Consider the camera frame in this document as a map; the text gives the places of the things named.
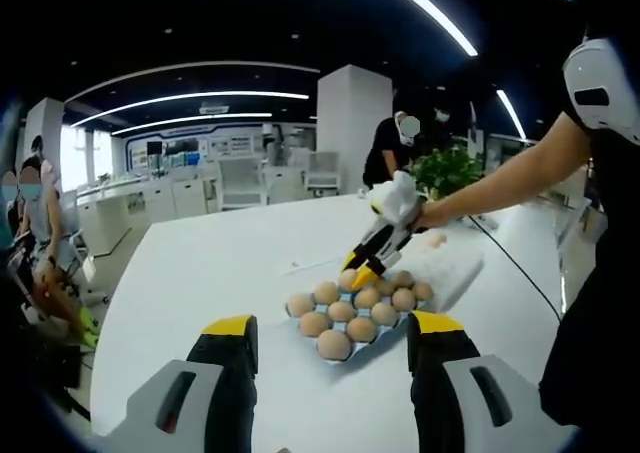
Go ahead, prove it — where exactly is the blue wall display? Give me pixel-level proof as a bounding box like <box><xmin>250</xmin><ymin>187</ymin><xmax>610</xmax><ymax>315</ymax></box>
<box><xmin>127</xmin><ymin>122</ymin><xmax>266</xmax><ymax>172</ymax></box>

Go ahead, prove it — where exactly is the white worn device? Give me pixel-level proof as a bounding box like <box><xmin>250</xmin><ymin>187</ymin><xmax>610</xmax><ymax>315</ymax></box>
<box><xmin>560</xmin><ymin>38</ymin><xmax>640</xmax><ymax>147</ymax></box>

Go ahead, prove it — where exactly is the cluster of brown eggs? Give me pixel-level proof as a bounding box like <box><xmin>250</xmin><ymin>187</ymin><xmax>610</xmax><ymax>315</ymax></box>
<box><xmin>286</xmin><ymin>268</ymin><xmax>435</xmax><ymax>362</ymax></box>

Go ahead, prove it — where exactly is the white mesh office chair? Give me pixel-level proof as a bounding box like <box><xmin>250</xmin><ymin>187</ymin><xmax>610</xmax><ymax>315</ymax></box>
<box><xmin>218</xmin><ymin>157</ymin><xmax>269</xmax><ymax>209</ymax></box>
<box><xmin>305</xmin><ymin>151</ymin><xmax>344</xmax><ymax>194</ymax></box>

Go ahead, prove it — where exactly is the thin white strip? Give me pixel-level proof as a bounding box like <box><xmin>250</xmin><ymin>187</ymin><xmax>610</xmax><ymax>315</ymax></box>
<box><xmin>281</xmin><ymin>255</ymin><xmax>351</xmax><ymax>276</ymax></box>

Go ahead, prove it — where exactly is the white cabinet row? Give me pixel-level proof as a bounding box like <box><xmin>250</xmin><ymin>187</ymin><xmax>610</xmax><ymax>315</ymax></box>
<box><xmin>74</xmin><ymin>172</ymin><xmax>224</xmax><ymax>257</ymax></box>

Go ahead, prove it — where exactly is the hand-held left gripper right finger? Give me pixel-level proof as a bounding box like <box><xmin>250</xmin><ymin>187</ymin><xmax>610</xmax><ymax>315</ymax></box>
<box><xmin>407</xmin><ymin>310</ymin><xmax>581</xmax><ymax>453</ymax></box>

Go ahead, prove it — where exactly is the ceiling light strip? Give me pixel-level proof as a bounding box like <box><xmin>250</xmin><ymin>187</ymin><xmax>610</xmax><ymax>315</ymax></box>
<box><xmin>72</xmin><ymin>90</ymin><xmax>310</xmax><ymax>127</ymax></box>
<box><xmin>372</xmin><ymin>0</ymin><xmax>479</xmax><ymax>57</ymax></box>
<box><xmin>495</xmin><ymin>88</ymin><xmax>527</xmax><ymax>140</ymax></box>

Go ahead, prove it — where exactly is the operator in black with headset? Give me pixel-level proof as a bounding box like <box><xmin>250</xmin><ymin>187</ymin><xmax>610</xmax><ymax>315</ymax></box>
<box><xmin>537</xmin><ymin>122</ymin><xmax>640</xmax><ymax>429</ymax></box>

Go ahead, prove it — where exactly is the person's right hand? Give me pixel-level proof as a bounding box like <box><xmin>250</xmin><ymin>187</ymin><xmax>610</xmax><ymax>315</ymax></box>
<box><xmin>412</xmin><ymin>200</ymin><xmax>441</xmax><ymax>234</ymax></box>

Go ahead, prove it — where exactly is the white foam tray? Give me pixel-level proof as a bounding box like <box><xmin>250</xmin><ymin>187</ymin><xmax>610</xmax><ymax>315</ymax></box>
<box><xmin>399</xmin><ymin>232</ymin><xmax>486</xmax><ymax>312</ymax></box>

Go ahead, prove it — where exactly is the black cable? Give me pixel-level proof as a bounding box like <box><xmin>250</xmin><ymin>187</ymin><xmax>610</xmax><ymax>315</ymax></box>
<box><xmin>467</xmin><ymin>217</ymin><xmax>564</xmax><ymax>319</ymax></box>

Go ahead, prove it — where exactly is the blue egg tray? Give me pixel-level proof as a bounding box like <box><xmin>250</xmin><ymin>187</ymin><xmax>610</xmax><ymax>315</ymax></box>
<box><xmin>285</xmin><ymin>267</ymin><xmax>436</xmax><ymax>367</ymax></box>

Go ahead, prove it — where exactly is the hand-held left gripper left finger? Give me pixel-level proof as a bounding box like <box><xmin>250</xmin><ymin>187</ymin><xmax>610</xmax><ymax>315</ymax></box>
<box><xmin>107</xmin><ymin>314</ymin><xmax>260</xmax><ymax>453</ymax></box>

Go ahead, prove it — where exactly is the white table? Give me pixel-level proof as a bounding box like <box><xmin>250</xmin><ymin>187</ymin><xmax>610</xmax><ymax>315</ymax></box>
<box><xmin>89</xmin><ymin>192</ymin><xmax>569</xmax><ymax>453</ymax></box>

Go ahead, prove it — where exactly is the green plant in white pot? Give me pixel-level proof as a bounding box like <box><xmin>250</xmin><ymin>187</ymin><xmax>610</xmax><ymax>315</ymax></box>
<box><xmin>407</xmin><ymin>145</ymin><xmax>484</xmax><ymax>199</ymax></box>

